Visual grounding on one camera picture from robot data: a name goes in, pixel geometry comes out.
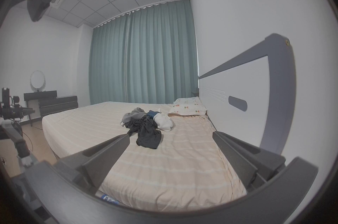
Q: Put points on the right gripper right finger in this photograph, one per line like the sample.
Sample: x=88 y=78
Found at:
x=245 y=162

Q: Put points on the black dressing table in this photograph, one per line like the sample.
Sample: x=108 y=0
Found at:
x=39 y=94

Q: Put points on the bed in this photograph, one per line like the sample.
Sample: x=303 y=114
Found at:
x=158 y=164

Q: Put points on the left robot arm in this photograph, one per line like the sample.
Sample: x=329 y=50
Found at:
x=22 y=146

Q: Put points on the white printed pillow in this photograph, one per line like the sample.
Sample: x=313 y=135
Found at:
x=187 y=108

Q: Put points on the round mirror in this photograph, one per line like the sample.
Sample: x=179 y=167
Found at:
x=37 y=80

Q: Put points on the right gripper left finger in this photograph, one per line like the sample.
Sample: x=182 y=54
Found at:
x=100 y=162

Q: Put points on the black chest of drawers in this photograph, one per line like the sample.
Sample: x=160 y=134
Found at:
x=58 y=106

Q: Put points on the pile of clothes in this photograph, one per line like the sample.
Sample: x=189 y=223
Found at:
x=147 y=133

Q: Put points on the blue-green curtain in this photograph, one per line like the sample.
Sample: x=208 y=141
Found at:
x=108 y=64
x=163 y=53

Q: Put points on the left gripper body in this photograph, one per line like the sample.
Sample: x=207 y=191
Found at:
x=13 y=113

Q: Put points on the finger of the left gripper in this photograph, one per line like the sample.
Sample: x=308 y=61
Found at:
x=26 y=111

